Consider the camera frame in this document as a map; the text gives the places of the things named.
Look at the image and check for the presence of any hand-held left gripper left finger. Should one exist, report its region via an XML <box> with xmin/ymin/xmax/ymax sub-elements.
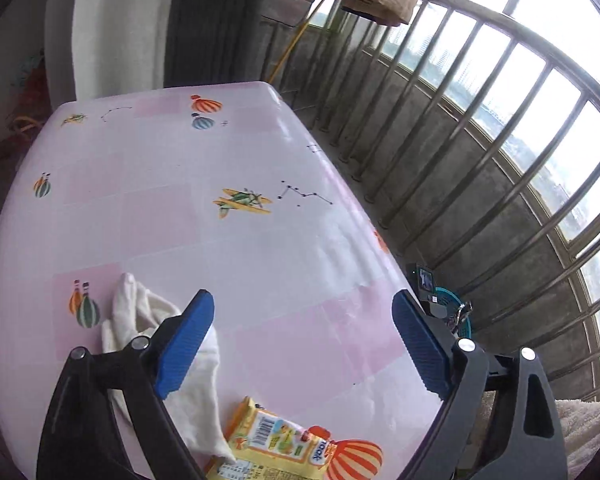
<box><xmin>36</xmin><ymin>289</ymin><xmax>216</xmax><ymax>480</ymax></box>

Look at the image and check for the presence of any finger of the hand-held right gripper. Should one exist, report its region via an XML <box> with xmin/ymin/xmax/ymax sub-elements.
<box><xmin>445</xmin><ymin>300</ymin><xmax>476</xmax><ymax>333</ymax></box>

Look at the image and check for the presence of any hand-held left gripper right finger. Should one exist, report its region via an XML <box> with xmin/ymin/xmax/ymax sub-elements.
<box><xmin>391</xmin><ymin>291</ymin><xmax>568</xmax><ymax>480</ymax></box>

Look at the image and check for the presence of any blue plastic waste basket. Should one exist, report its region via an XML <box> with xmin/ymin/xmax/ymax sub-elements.
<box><xmin>427</xmin><ymin>286</ymin><xmax>476</xmax><ymax>341</ymax></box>

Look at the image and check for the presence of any white tissue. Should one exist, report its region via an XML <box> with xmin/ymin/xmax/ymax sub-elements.
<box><xmin>101</xmin><ymin>272</ymin><xmax>237</xmax><ymax>463</ymax></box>

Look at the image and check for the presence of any yellow snack packet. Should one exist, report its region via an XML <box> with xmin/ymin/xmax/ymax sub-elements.
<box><xmin>205</xmin><ymin>396</ymin><xmax>336</xmax><ymax>480</ymax></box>

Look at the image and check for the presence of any beige fleece blanket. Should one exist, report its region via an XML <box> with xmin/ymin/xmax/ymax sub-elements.
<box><xmin>480</xmin><ymin>390</ymin><xmax>600</xmax><ymax>471</ymax></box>

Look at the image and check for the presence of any metal balcony railing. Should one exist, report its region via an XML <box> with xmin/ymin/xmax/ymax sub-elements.
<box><xmin>260</xmin><ymin>0</ymin><xmax>600</xmax><ymax>401</ymax></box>

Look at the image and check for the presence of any grey checked hanging cloth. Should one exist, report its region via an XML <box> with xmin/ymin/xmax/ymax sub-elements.
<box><xmin>260</xmin><ymin>0</ymin><xmax>326</xmax><ymax>28</ymax></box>

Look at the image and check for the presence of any red cloth bag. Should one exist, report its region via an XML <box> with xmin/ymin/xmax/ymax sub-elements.
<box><xmin>7</xmin><ymin>60</ymin><xmax>48</xmax><ymax>136</ymax></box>

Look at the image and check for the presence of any white curtain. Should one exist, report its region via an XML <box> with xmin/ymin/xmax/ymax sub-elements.
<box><xmin>45</xmin><ymin>0</ymin><xmax>181</xmax><ymax>111</ymax></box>

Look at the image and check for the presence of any yellow broom handle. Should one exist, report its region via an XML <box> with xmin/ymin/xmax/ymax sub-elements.
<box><xmin>267</xmin><ymin>20</ymin><xmax>313</xmax><ymax>86</ymax></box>

